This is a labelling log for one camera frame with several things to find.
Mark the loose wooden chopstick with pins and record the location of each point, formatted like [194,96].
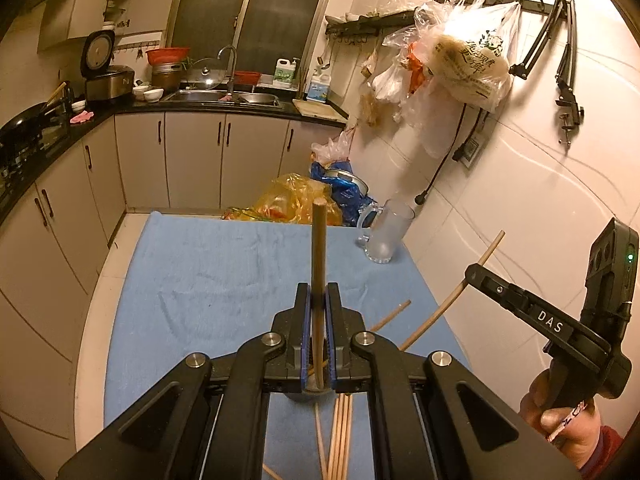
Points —
[389,318]

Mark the wooden cutting board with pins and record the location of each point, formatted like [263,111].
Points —
[318,110]

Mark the wooden chopstick in pile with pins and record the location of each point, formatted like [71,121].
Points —
[320,446]
[347,436]
[337,434]

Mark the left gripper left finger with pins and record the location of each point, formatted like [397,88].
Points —
[290,373]

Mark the right hand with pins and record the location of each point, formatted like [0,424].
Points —
[580,437]

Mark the blue plastic bag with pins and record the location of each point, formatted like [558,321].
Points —
[347,190]

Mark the red basin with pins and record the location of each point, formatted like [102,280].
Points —
[170,55]

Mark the clear glass mug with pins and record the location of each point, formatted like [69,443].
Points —
[381,228]

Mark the black rice cooker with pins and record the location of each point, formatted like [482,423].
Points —
[104,81]

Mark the white printed plastic bag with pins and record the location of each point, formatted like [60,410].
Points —
[469,48]

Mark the white detergent jug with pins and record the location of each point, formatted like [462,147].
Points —
[284,73]

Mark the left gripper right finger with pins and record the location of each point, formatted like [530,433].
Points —
[347,371]

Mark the glass pot lid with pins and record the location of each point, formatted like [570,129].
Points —
[205,74]

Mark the kitchen faucet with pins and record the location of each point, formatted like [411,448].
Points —
[231,66]

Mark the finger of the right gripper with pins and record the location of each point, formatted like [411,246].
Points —
[505,294]

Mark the black wok on stove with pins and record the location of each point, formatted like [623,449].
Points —
[25,127]

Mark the yellow plastic bag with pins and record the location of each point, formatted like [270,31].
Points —
[289,199]

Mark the blue table cloth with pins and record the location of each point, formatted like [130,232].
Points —
[208,285]

